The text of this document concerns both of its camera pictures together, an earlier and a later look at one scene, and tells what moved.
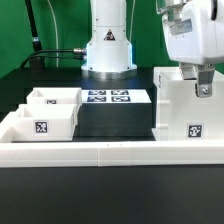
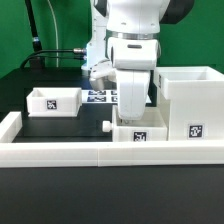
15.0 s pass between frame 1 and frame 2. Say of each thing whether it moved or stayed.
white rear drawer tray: stayed
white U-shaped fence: stayed
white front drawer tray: moved
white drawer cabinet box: stayed
